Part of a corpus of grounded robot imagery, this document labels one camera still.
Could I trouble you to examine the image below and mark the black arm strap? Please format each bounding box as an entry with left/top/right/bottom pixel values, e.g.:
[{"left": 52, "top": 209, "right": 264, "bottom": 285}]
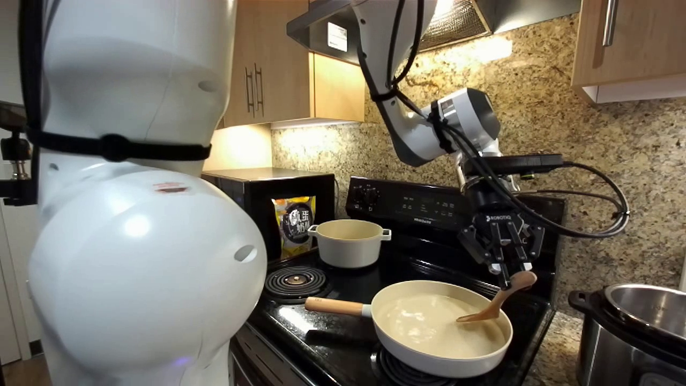
[{"left": 35, "top": 130, "right": 215, "bottom": 163}]

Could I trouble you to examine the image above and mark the white two-handled pot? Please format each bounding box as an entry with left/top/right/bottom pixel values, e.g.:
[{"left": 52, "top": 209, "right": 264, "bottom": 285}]
[{"left": 306, "top": 216, "right": 394, "bottom": 270}]

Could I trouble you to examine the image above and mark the stainless steel pressure cooker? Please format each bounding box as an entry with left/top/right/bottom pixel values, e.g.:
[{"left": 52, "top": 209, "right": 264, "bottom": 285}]
[{"left": 569, "top": 281, "right": 686, "bottom": 386}]

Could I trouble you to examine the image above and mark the white pan with wooden handle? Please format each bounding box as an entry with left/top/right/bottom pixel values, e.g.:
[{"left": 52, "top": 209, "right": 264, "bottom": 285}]
[{"left": 304, "top": 280, "right": 515, "bottom": 379}]

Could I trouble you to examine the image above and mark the steel range hood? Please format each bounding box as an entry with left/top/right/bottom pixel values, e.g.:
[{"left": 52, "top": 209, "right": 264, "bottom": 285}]
[{"left": 286, "top": 0, "right": 584, "bottom": 71}]

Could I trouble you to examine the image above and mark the wooden spoon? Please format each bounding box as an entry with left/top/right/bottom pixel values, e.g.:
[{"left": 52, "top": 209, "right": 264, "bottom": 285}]
[{"left": 456, "top": 269, "right": 540, "bottom": 331}]

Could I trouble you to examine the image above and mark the white hood sticker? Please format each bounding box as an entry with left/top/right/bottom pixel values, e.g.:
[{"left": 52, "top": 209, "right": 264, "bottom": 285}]
[{"left": 327, "top": 19, "right": 350, "bottom": 53}]

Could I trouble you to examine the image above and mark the black electric stove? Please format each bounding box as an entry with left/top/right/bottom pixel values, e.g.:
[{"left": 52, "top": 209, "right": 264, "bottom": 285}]
[{"left": 232, "top": 176, "right": 569, "bottom": 386}]

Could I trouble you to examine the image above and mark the black microwave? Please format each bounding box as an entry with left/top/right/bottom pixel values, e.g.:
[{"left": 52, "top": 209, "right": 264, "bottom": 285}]
[{"left": 202, "top": 169, "right": 337, "bottom": 270}]

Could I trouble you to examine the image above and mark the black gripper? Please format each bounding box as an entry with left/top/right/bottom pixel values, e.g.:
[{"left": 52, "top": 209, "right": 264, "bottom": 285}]
[{"left": 458, "top": 174, "right": 550, "bottom": 283}]

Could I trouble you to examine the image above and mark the wooden wall cabinet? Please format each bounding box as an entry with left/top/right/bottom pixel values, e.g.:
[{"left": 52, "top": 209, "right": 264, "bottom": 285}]
[
  {"left": 570, "top": 0, "right": 686, "bottom": 106},
  {"left": 221, "top": 0, "right": 370, "bottom": 129}
]

